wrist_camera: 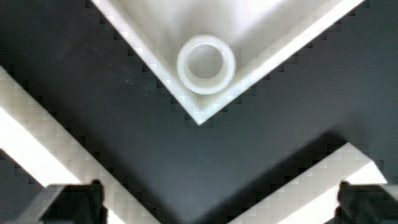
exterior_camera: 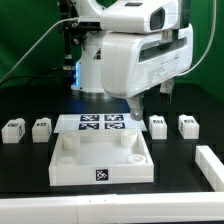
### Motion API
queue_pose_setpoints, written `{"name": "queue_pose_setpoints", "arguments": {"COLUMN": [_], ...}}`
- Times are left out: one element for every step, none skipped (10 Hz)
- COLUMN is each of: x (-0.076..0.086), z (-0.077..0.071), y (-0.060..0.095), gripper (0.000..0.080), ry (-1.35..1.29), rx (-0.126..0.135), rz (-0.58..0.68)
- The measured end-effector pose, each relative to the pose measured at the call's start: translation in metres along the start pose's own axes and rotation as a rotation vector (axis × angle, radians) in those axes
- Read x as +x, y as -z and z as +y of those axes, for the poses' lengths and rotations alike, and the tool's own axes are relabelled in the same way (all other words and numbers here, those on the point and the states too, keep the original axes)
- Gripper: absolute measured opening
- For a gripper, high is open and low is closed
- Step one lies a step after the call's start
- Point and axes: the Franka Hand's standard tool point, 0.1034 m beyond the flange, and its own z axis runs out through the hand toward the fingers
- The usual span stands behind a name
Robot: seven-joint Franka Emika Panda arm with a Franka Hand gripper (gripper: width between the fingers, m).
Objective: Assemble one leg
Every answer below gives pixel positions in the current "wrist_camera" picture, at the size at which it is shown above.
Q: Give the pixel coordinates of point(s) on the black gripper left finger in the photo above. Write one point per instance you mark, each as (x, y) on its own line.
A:
(69, 204)

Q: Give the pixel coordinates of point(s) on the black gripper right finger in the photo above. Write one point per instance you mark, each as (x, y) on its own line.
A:
(367, 204)

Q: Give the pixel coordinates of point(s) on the white L-shaped obstacle fence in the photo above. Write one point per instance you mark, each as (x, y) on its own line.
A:
(49, 153)

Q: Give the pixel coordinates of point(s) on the white square tabletop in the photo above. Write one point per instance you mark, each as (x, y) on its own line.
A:
(214, 42)

